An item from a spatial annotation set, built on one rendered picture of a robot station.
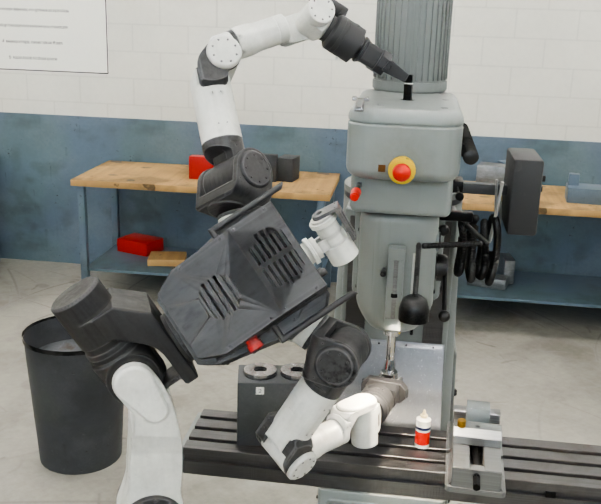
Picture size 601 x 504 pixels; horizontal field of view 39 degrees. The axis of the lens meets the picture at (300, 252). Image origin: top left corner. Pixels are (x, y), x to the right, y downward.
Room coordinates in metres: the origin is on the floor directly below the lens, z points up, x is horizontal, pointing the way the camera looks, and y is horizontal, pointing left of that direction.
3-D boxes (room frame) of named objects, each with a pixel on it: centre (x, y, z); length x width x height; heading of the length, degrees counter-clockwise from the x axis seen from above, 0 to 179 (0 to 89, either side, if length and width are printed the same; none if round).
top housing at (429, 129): (2.09, -0.25, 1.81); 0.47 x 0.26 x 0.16; 173
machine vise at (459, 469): (2.01, -0.48, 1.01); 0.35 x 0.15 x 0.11; 170
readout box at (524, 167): (2.33, -0.62, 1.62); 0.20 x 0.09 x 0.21; 173
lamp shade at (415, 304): (1.87, -0.27, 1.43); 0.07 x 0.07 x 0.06
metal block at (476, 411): (2.04, -0.49, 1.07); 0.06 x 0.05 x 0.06; 80
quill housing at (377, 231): (2.08, -0.25, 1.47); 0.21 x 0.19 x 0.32; 83
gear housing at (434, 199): (2.12, -0.26, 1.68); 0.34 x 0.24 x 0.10; 173
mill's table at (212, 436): (2.07, -0.31, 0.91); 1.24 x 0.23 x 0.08; 83
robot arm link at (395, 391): (1.99, -0.22, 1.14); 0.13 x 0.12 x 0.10; 70
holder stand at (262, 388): (2.11, 0.05, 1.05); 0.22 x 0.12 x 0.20; 93
